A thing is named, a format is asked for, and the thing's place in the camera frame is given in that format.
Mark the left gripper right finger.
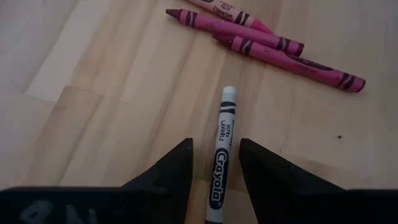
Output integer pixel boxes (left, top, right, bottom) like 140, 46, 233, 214
238, 138, 398, 224

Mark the white paper-wrapped crayon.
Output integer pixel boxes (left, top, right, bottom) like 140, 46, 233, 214
204, 86, 238, 224

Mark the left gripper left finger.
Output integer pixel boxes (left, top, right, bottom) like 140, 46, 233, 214
0, 138, 194, 224

